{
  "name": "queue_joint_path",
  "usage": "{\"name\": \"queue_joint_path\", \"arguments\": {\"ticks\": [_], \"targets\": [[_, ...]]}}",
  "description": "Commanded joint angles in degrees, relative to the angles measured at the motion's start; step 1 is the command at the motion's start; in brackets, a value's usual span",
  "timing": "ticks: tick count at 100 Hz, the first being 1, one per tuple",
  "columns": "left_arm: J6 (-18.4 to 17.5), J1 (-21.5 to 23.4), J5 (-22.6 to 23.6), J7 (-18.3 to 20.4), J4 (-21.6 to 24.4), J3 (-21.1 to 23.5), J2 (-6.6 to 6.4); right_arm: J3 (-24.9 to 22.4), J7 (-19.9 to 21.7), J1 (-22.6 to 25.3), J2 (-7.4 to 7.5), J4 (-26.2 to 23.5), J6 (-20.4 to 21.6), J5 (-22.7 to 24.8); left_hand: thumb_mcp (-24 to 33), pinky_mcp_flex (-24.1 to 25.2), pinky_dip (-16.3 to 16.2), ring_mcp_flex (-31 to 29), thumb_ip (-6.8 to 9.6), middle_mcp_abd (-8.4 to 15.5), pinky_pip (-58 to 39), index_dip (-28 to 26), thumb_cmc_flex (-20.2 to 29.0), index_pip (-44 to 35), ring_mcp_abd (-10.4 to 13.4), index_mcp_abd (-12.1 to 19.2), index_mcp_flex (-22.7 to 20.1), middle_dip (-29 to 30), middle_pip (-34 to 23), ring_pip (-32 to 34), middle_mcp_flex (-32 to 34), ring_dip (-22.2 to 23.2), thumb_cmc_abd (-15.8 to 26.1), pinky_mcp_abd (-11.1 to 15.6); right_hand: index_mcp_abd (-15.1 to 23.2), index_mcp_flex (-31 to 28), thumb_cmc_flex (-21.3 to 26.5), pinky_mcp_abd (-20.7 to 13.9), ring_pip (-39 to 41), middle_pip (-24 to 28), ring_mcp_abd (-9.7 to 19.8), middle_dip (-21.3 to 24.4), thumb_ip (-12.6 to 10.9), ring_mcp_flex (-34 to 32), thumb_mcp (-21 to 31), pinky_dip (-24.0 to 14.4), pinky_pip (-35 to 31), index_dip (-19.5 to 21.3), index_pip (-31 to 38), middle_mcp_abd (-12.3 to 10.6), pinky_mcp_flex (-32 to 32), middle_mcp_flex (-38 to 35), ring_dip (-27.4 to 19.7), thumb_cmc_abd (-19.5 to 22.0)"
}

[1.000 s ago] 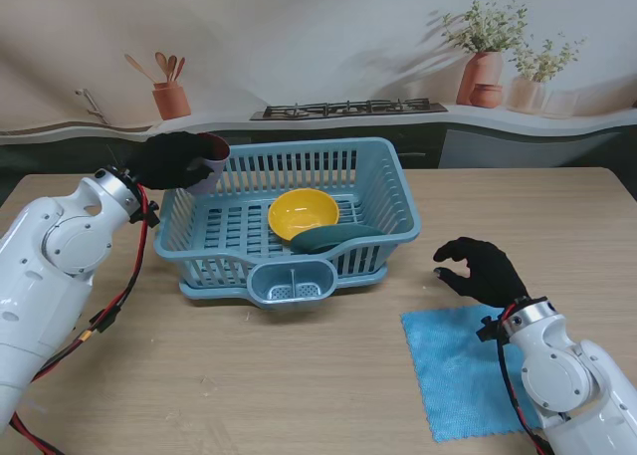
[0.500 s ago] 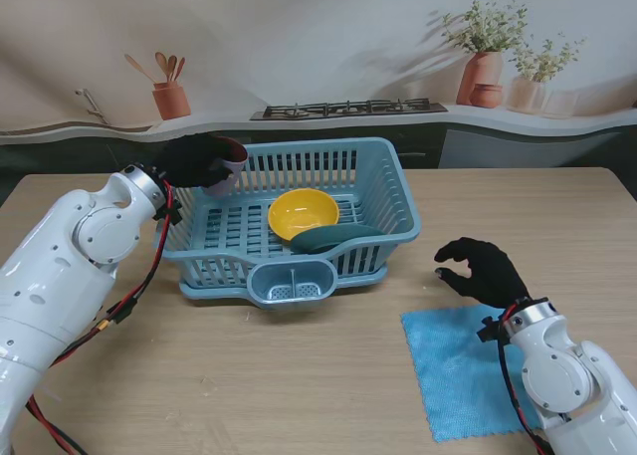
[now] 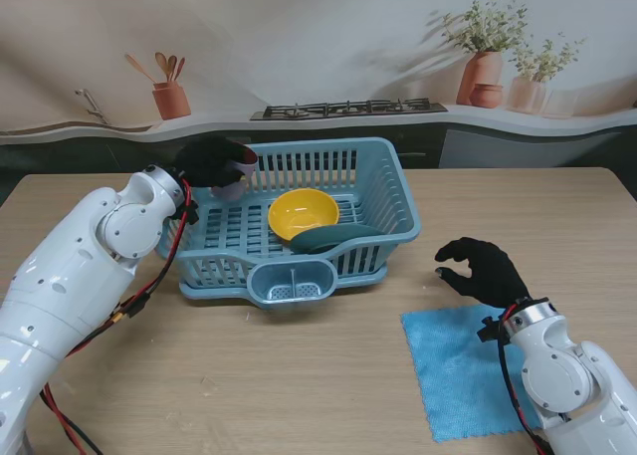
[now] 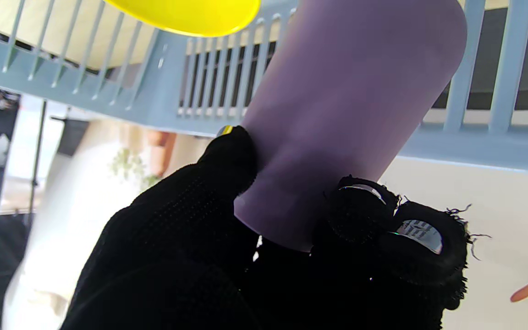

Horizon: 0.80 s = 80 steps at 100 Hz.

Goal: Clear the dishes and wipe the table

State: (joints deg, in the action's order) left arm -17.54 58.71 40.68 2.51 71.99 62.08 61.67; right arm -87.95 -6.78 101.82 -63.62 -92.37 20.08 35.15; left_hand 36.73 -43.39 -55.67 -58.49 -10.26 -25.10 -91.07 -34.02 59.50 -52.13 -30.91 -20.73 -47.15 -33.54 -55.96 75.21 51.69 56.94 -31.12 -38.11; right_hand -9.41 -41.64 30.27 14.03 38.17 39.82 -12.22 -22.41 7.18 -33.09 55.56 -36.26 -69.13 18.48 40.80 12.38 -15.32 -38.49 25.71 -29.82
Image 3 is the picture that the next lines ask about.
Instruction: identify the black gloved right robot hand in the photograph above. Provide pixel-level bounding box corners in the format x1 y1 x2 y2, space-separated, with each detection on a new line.
434 236 532 311

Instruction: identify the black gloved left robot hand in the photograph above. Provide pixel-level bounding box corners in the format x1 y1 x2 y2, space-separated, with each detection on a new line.
176 134 259 190

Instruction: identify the lilac plastic cup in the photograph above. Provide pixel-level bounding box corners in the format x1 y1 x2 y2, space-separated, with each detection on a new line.
209 148 259 202

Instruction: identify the yellow bowl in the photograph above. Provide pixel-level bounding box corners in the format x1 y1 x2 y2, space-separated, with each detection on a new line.
267 187 340 244

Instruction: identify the blue microfibre cloth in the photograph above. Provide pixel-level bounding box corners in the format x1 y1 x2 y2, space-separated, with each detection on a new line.
400 304 543 444

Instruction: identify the teal plate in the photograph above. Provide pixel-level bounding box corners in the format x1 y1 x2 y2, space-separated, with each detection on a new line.
289 224 387 256

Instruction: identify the blue plastic dish rack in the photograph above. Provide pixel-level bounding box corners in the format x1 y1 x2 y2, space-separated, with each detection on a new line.
153 136 422 311

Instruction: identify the light blue dish rack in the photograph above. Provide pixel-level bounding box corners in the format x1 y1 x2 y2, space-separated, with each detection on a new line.
177 265 388 303

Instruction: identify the blue cutlery holder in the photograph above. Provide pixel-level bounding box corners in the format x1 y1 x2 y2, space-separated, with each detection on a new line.
247 258 337 311

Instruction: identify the printed kitchen backdrop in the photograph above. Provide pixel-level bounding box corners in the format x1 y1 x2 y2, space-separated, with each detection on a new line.
0 0 637 176

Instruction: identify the red and black right arm cable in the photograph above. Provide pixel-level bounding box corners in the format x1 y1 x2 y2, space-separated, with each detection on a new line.
495 308 551 455

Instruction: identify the red and black arm cable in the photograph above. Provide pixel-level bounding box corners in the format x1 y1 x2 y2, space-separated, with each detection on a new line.
495 308 551 455
38 178 200 455

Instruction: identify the red and black left arm cable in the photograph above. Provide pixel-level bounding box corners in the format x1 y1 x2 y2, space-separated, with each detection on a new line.
38 178 200 455

